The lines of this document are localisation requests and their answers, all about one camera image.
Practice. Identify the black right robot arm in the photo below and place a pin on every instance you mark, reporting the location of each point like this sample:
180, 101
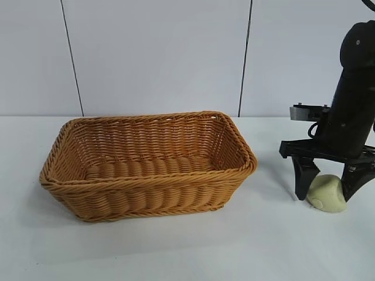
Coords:
357, 58

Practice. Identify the brown woven wicker basket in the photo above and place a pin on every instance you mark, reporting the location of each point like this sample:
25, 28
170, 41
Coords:
146, 190

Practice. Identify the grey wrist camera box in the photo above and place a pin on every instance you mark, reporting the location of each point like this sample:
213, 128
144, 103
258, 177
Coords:
304, 112

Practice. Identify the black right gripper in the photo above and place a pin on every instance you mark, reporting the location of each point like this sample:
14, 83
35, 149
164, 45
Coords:
342, 137

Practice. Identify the pale yellow egg yolk pastry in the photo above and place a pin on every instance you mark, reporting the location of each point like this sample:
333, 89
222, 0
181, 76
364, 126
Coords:
328, 194

